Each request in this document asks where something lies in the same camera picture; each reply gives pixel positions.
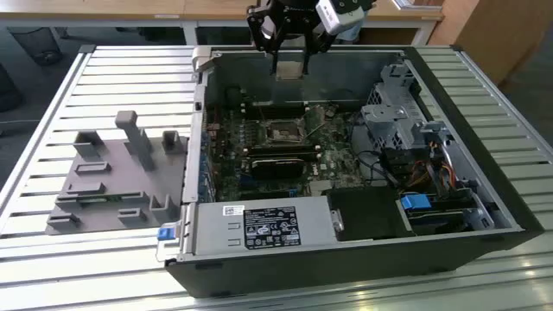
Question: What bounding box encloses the metal CPU socket cover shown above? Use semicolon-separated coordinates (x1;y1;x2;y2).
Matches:
301;105;332;135

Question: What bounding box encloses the wooden cabinet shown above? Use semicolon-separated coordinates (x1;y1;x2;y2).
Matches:
427;0;553;88

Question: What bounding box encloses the green motherboard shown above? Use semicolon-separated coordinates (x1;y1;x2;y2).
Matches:
203;97;368;202

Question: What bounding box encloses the grey parts rack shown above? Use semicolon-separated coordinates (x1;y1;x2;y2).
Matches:
45;109;191;236

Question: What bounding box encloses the black open PC case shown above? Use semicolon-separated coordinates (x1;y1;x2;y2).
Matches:
164;45;546;299

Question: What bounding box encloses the orange yellow wire bundle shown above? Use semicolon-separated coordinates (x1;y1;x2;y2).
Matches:
405;139;459;192

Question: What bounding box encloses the small silver heatsink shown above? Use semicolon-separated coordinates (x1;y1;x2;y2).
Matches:
308;181;336;197

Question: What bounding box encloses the green RAM stick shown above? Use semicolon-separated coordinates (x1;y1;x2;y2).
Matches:
77;193;127;205

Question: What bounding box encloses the silver square CPU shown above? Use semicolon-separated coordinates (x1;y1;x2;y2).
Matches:
276;60;304;81

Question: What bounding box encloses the pale blue teach pendant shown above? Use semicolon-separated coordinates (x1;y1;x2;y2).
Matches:
336;24;363;45

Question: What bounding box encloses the silver metal drive cage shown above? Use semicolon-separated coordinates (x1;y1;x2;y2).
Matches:
360;63;455;150

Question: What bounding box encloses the long wooden desk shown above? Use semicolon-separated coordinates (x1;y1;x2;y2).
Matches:
0;0;447;46

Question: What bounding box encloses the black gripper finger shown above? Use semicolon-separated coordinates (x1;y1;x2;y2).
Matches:
247;5;281;76
301;19;335;75

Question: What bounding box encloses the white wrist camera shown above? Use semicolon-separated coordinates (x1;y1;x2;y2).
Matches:
313;0;368;35

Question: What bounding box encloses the black graphics card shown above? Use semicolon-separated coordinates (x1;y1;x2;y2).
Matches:
249;157;307;181

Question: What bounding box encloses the blue disk carrier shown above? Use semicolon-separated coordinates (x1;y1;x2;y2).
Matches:
400;193;433;213

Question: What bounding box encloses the silver power supply unit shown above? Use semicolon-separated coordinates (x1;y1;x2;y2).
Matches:
183;196;343;257

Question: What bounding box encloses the CPU socket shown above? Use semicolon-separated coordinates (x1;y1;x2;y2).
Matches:
264;119;311;145

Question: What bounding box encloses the black disk drive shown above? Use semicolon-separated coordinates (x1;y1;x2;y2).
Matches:
405;207;476;234

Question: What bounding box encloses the black wire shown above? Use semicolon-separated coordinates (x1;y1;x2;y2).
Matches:
353;150;399;187

